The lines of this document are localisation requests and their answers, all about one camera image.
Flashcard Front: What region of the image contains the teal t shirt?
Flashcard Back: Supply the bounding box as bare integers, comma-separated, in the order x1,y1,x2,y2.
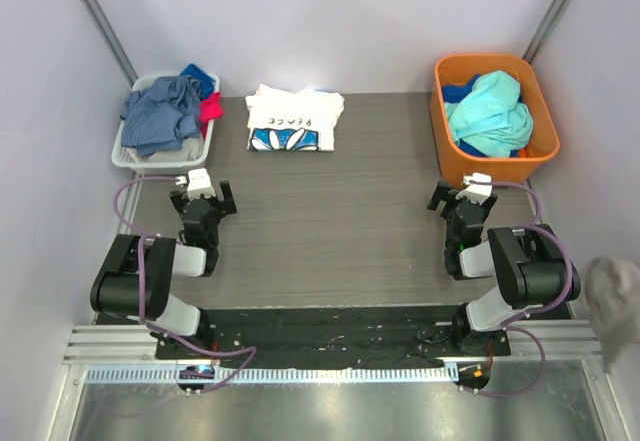
444,70,535,158

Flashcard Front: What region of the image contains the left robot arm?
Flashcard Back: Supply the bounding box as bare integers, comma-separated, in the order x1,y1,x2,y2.
90,180,237,360

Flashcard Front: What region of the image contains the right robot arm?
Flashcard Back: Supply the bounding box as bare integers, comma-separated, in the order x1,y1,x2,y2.
427,173,581,356

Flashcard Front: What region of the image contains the orange plastic tub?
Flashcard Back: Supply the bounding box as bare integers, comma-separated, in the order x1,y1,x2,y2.
430,53,560,187

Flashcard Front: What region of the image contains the grey garment in basket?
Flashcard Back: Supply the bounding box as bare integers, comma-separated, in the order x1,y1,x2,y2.
145,136,204,163

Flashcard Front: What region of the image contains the orange garment in tub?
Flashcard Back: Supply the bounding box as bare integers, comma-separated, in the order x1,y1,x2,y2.
517,147,532,158

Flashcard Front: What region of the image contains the white laundry basket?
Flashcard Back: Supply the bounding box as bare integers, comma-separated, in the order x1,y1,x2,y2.
111,71,221,176

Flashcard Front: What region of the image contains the blue checked shirt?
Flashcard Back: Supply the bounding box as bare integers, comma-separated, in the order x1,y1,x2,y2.
121,75,201,156

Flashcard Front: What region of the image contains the royal blue garment in tub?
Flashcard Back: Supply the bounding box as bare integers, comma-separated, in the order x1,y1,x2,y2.
441,73,521,158

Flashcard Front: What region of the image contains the red garment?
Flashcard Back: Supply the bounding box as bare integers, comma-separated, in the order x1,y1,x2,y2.
199,92,224,138

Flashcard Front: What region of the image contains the white printed folded t shirt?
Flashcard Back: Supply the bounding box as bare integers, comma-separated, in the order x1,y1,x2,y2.
245,84,345,152

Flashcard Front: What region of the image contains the blue garment in basket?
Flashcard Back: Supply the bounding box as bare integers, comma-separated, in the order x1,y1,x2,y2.
180,64,216,100

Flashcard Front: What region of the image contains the grey bucket hat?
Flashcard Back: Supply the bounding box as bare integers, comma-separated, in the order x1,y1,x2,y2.
583,256,639,374

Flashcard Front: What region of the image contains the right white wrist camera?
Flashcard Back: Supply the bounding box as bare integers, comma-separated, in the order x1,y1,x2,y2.
457,172,492,204

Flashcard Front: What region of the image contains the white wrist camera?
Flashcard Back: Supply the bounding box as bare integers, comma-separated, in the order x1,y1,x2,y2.
175,168,216,200
457,172,492,204

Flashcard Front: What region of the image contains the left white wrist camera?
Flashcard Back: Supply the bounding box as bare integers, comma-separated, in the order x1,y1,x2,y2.
175,168,216,200

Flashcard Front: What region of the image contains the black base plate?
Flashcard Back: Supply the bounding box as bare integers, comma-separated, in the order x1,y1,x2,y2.
154,304,512,368

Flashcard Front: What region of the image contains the aluminium rail frame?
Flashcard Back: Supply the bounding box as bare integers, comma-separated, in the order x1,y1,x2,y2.
63,320,603,364

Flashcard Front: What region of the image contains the white slotted cable duct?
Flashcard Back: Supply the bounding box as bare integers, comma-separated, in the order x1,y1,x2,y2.
85,363,459,385

